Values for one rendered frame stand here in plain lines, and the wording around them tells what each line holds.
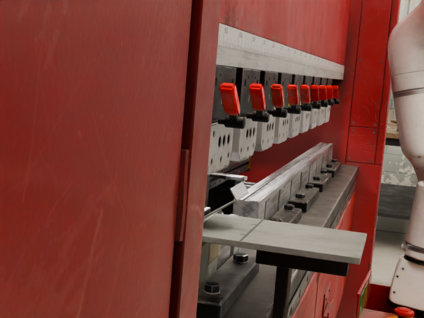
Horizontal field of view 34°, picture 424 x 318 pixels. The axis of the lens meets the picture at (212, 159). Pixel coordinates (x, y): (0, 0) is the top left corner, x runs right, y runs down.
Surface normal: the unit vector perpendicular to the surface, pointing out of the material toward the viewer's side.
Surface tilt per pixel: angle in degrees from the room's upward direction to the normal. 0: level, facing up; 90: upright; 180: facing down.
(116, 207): 90
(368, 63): 90
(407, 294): 89
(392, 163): 90
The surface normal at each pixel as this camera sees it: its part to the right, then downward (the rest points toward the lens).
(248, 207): -0.26, 0.10
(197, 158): 0.96, 0.11
